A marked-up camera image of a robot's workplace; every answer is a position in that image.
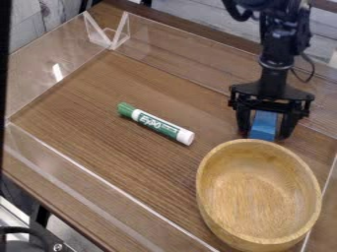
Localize blue foam block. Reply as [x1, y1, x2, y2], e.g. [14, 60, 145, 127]
[248, 110, 278, 142]

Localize black cable lower left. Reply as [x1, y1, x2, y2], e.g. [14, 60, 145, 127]
[0, 225, 48, 252]

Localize brown wooden bowl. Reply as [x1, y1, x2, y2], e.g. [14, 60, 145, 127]
[196, 139, 322, 252]

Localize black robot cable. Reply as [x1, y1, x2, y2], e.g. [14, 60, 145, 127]
[288, 52, 317, 84]

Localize green Expo marker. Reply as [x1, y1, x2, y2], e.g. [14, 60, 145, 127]
[117, 102, 195, 146]

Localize clear acrylic tray walls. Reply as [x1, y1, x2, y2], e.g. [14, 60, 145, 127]
[2, 5, 337, 252]

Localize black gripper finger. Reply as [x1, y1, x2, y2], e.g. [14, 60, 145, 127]
[235, 108, 250, 137]
[276, 113, 298, 140]

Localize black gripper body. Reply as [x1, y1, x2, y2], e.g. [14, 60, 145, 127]
[227, 82, 314, 118]

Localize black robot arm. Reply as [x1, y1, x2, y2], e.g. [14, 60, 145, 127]
[220, 0, 314, 142]

